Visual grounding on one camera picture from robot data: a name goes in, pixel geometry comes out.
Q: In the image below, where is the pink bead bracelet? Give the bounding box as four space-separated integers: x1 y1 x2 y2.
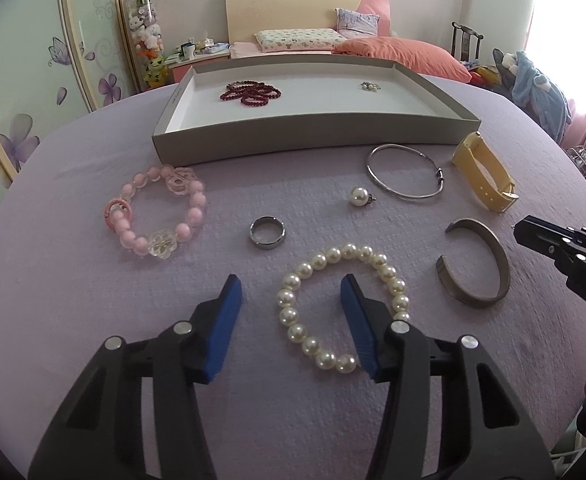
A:
104 165 209 260

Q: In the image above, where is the floral sliding wardrobe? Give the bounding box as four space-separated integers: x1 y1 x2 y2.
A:
0 0 140 251

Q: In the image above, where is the dark red bead bracelet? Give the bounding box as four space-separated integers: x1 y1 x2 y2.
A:
219 80 282 107

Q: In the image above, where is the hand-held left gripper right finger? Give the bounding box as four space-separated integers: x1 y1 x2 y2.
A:
339 274 556 480

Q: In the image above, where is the pink and cream nightstand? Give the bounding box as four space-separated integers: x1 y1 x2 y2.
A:
165 42 234 84

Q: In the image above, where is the pink folded quilt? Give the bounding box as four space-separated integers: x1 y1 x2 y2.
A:
334 36 474 83

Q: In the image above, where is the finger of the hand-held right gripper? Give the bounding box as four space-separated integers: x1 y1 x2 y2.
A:
514 215 586 273

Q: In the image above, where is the yellow wristband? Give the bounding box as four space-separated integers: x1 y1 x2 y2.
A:
452 131 519 212

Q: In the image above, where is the pink bed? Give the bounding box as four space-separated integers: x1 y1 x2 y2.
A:
230 41 339 61

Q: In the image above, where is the plush toy display tube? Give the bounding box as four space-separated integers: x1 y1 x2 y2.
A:
124 0 169 92

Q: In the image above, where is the grey cardboard tray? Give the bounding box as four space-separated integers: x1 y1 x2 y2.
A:
152 55 482 166

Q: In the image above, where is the cream and pink headboard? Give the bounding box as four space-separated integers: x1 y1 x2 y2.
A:
224 0 391 56

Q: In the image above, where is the thin silver bangle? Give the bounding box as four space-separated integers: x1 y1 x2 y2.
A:
366 143 446 200

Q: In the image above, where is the blue plush robe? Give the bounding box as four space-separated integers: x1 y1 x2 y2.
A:
510 50 573 143

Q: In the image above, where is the silver ring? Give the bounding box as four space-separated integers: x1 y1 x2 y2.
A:
249 216 286 251

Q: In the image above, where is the dark wooden chair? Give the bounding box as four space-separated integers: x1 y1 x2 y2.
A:
450 21 484 63

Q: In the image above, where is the pearl pendant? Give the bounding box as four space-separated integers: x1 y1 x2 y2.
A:
347 186 378 209

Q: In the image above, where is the purple pillow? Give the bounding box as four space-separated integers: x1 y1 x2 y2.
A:
334 8 380 38

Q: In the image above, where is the grey cuff bracelet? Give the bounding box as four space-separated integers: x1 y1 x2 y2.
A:
435 217 511 306

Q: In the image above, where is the patterned white pillow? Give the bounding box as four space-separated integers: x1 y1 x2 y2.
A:
254 27 348 55

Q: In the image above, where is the white pearl bracelet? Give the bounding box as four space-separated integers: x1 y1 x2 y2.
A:
276 244 411 375

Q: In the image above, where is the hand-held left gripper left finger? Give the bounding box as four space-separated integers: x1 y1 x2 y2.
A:
28 274 244 480

